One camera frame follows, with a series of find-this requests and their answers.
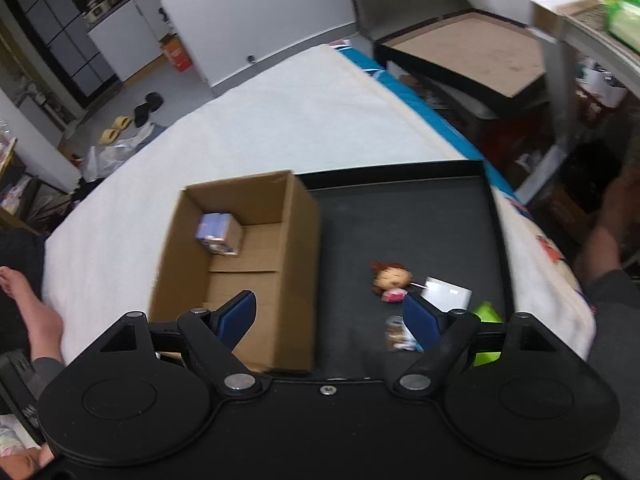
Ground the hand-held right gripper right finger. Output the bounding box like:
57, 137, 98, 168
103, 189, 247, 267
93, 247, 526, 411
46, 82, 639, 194
394, 292, 540, 394

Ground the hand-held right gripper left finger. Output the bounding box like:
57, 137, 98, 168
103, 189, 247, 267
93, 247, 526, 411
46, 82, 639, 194
99, 290, 263, 396

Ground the clear capsule blue figurine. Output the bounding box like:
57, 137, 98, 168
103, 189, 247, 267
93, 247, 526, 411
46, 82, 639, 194
385, 315, 419, 352

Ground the white charger plug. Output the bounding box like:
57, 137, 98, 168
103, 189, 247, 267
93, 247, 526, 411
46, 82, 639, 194
410, 276, 474, 314

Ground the green and pink toy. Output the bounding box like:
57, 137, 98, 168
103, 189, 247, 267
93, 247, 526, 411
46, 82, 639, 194
470, 301, 506, 367

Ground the brown cardboard box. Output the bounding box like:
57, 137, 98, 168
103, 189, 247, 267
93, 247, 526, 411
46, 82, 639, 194
149, 170, 322, 374

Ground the black shallow tray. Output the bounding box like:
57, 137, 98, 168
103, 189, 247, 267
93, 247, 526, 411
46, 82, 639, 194
260, 159, 516, 382

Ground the brown-haired doll figurine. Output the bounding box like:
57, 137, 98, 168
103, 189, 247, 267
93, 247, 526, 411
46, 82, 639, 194
370, 260, 416, 304

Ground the person's bare foot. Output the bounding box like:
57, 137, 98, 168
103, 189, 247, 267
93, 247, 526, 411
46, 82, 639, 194
0, 266, 67, 397

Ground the small purple printed box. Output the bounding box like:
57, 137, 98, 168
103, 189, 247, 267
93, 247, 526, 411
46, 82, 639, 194
196, 212, 245, 257

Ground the red bag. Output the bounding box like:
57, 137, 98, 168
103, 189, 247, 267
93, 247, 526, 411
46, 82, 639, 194
479, 114, 547, 162

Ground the clear plastic bag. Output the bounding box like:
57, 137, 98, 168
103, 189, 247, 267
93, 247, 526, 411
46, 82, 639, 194
80, 125, 169, 184

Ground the orange box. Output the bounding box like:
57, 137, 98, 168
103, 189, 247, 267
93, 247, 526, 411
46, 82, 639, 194
161, 35, 194, 74

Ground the black box with brown base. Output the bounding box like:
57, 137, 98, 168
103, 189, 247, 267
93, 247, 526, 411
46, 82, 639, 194
345, 0, 552, 107

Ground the metal storage shelf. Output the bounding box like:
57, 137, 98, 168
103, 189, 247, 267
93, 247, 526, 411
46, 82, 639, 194
530, 0, 640, 202

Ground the white cabinet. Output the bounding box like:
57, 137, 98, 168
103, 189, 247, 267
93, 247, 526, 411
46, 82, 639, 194
87, 0, 177, 84

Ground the black framed glass door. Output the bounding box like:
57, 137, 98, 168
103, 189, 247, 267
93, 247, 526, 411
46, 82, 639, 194
2, 0, 124, 109

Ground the green packet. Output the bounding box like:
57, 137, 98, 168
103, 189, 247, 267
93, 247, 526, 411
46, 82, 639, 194
602, 0, 640, 54

